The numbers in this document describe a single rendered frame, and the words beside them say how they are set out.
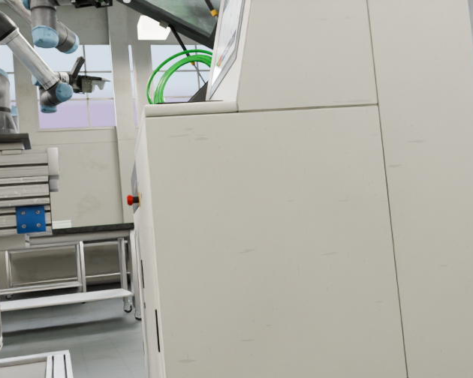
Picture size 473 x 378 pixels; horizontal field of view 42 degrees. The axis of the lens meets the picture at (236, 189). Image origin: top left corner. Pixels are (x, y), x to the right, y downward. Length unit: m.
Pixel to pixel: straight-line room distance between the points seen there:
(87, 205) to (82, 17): 3.22
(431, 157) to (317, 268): 0.41
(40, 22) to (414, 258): 1.26
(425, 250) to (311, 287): 0.31
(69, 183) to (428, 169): 9.32
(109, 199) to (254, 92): 9.23
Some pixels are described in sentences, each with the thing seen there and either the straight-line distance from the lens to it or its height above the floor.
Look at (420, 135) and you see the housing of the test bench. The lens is 1.64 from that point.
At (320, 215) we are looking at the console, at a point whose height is 0.69.
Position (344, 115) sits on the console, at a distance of 1.56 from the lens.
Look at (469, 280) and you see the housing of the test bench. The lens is 1.68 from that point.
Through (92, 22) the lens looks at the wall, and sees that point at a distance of 11.30.
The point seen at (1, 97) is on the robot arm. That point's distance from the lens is 2.17.
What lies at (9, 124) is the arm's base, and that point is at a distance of 2.16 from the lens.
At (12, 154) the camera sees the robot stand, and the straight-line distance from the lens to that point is 2.11.
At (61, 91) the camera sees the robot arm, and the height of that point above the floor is 1.33.
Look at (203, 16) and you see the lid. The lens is 2.77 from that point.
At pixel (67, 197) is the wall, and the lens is 10.64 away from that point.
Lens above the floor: 0.67
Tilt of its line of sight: 4 degrees up
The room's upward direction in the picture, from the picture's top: 5 degrees counter-clockwise
